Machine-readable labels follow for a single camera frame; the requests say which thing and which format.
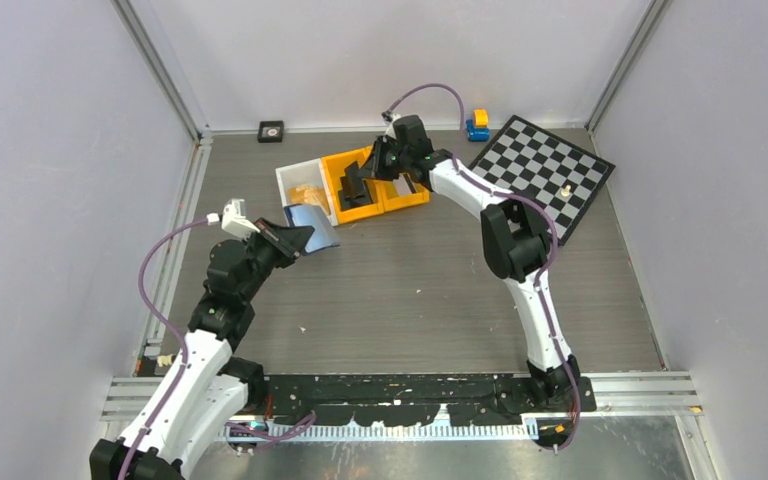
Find small black square device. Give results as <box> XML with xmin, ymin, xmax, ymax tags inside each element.
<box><xmin>257</xmin><ymin>120</ymin><xmax>285</xmax><ymax>143</ymax></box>

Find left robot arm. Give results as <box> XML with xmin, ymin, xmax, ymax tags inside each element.
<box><xmin>89</xmin><ymin>214</ymin><xmax>315</xmax><ymax>479</ymax></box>

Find white plastic bin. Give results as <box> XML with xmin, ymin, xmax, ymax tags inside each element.
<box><xmin>275</xmin><ymin>158</ymin><xmax>338</xmax><ymax>226</ymax></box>

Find orange plastic bin left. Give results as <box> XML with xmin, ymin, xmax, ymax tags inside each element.
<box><xmin>322</xmin><ymin>146</ymin><xmax>384</xmax><ymax>225</ymax></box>

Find orange plastic bin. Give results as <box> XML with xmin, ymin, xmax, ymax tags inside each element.
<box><xmin>370</xmin><ymin>137</ymin><xmax>430</xmax><ymax>213</ymax></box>
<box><xmin>322</xmin><ymin>146</ymin><xmax>384</xmax><ymax>225</ymax></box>

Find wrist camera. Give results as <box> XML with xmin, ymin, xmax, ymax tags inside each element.
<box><xmin>206</xmin><ymin>198</ymin><xmax>260</xmax><ymax>240</ymax></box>
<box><xmin>381</xmin><ymin>110</ymin><xmax>401</xmax><ymax>139</ymax></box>

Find small beige spool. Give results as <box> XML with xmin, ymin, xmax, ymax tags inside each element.
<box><xmin>155</xmin><ymin>354</ymin><xmax>176</xmax><ymax>368</ymax></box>

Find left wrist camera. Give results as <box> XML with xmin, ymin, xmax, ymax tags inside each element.
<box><xmin>206</xmin><ymin>198</ymin><xmax>260</xmax><ymax>240</ymax></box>

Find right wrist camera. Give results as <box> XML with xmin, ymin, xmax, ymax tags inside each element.
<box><xmin>381</xmin><ymin>110</ymin><xmax>401</xmax><ymax>139</ymax></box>

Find tan items in white bin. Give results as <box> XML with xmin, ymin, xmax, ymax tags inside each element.
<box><xmin>287</xmin><ymin>184</ymin><xmax>331</xmax><ymax>216</ymax></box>

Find blue leather card holder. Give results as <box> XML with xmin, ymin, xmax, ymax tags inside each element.
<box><xmin>283</xmin><ymin>203</ymin><xmax>341</xmax><ymax>256</ymax></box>

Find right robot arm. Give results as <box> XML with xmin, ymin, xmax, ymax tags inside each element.
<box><xmin>358</xmin><ymin>111</ymin><xmax>580</xmax><ymax>411</ymax></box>

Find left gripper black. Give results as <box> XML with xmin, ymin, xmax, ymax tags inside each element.
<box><xmin>239</xmin><ymin>218</ymin><xmax>312</xmax><ymax>302</ymax></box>

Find black object in bin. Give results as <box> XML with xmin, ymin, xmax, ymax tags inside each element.
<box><xmin>338</xmin><ymin>163</ymin><xmax>373</xmax><ymax>211</ymax></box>

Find black white chessboard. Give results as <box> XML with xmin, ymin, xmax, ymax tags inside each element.
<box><xmin>469</xmin><ymin>115</ymin><xmax>615</xmax><ymax>245</ymax></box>

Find orange plastic bin right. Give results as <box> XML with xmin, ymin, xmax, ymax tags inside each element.
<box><xmin>370</xmin><ymin>137</ymin><xmax>430</xmax><ymax>213</ymax></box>

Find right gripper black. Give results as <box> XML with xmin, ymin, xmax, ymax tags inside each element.
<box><xmin>356</xmin><ymin>137</ymin><xmax>410</xmax><ymax>183</ymax></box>

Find card in orange bin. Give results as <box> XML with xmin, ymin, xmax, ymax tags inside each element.
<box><xmin>393</xmin><ymin>175</ymin><xmax>417</xmax><ymax>197</ymax></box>

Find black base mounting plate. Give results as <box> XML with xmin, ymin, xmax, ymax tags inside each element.
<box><xmin>256</xmin><ymin>373</ymin><xmax>596</xmax><ymax>427</ymax></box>

